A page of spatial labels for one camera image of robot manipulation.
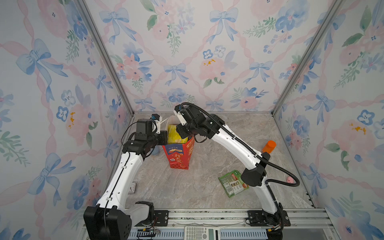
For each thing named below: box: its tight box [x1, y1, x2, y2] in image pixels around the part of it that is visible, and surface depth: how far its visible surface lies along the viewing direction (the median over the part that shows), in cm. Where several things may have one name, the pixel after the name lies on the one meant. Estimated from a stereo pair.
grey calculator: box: [184, 226, 221, 240], surface depth 70 cm
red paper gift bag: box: [162, 115, 195, 170], surface depth 79 cm
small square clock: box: [128, 181, 137, 195], surface depth 83 cm
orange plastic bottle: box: [261, 140, 277, 154], surface depth 92 cm
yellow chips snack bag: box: [167, 124, 188, 144], surface depth 79 cm
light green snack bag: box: [218, 169, 250, 198], surface depth 85 cm
